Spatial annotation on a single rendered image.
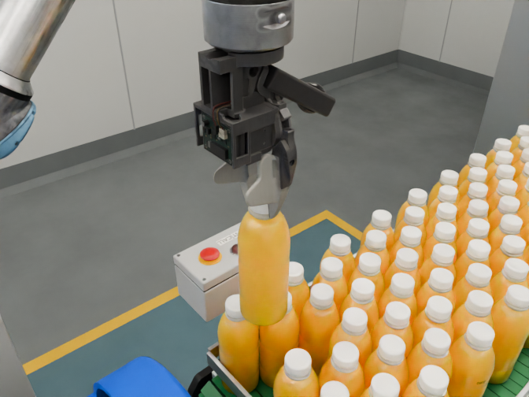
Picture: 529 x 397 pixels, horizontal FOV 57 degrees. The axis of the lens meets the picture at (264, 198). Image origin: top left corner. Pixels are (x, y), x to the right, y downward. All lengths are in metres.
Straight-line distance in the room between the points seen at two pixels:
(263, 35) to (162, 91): 3.22
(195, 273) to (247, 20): 0.53
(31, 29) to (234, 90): 0.64
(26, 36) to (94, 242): 1.89
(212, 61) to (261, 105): 0.08
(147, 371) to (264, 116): 0.31
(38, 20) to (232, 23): 0.65
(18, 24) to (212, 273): 0.59
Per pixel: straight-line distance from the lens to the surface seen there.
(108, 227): 2.93
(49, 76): 3.34
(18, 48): 1.08
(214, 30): 0.48
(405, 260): 0.93
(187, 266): 0.90
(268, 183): 0.56
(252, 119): 0.50
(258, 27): 0.47
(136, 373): 0.60
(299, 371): 0.74
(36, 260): 2.83
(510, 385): 1.07
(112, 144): 3.61
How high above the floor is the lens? 1.69
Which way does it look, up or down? 34 degrees down
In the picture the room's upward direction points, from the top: straight up
